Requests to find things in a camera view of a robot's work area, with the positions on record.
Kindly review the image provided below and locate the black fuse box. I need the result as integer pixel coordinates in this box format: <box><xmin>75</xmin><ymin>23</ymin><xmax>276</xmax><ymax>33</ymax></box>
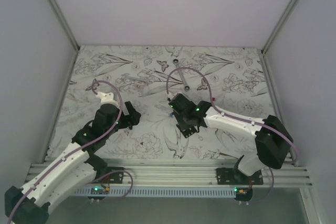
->
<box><xmin>176</xmin><ymin>124</ymin><xmax>198</xmax><ymax>138</ymax></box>

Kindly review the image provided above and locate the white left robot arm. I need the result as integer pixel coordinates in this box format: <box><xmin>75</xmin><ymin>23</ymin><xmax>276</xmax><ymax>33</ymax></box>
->
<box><xmin>4</xmin><ymin>102</ymin><xmax>141</xmax><ymax>223</ymax></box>

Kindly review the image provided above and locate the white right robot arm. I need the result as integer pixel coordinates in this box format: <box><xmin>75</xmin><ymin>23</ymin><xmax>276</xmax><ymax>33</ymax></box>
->
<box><xmin>167</xmin><ymin>93</ymin><xmax>295</xmax><ymax>185</ymax></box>

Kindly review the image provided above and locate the clear plastic fuse cover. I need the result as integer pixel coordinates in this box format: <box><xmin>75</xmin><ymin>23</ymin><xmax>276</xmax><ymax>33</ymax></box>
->
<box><xmin>138</xmin><ymin>85</ymin><xmax>150</xmax><ymax>97</ymax></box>

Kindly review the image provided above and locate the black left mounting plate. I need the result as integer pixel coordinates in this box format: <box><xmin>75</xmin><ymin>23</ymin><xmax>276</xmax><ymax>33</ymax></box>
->
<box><xmin>92</xmin><ymin>166</ymin><xmax>124</xmax><ymax>184</ymax></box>

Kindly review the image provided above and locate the black mounting plate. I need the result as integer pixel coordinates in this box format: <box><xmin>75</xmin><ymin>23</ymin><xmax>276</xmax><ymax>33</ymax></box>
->
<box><xmin>216</xmin><ymin>167</ymin><xmax>264</xmax><ymax>185</ymax></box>
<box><xmin>92</xmin><ymin>166</ymin><xmax>124</xmax><ymax>184</ymax></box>

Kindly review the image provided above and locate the silver ratchet wrench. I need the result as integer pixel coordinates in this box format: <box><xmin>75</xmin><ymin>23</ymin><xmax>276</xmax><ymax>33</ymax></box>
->
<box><xmin>173</xmin><ymin>58</ymin><xmax>190</xmax><ymax>91</ymax></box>

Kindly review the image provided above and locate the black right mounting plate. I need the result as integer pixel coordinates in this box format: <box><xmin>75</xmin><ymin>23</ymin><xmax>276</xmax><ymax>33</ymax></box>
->
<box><xmin>216</xmin><ymin>167</ymin><xmax>264</xmax><ymax>185</ymax></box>

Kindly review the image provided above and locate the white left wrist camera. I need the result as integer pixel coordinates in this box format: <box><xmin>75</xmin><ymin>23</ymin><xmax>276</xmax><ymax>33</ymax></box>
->
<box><xmin>96</xmin><ymin>91</ymin><xmax>120</xmax><ymax>109</ymax></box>

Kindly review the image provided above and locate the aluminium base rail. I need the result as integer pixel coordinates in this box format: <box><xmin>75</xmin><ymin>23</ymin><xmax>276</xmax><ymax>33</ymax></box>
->
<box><xmin>106</xmin><ymin>159</ymin><xmax>312</xmax><ymax>188</ymax></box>

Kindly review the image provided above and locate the white slotted cable duct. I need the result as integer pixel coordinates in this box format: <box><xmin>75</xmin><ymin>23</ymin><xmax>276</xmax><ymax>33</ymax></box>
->
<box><xmin>72</xmin><ymin>186</ymin><xmax>238</xmax><ymax>198</ymax></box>

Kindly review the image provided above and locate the aluminium frame post right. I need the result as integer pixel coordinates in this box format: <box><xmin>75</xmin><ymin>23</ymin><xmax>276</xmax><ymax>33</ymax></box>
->
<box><xmin>261</xmin><ymin>0</ymin><xmax>299</xmax><ymax>56</ymax></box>

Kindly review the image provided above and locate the aluminium frame post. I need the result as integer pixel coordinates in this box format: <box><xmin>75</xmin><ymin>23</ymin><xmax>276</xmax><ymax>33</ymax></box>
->
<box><xmin>261</xmin><ymin>0</ymin><xmax>299</xmax><ymax>56</ymax></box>
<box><xmin>47</xmin><ymin>0</ymin><xmax>80</xmax><ymax>52</ymax></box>

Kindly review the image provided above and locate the aluminium frame post left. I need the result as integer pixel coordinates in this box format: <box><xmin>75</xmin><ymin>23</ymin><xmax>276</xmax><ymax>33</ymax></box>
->
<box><xmin>47</xmin><ymin>0</ymin><xmax>80</xmax><ymax>52</ymax></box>

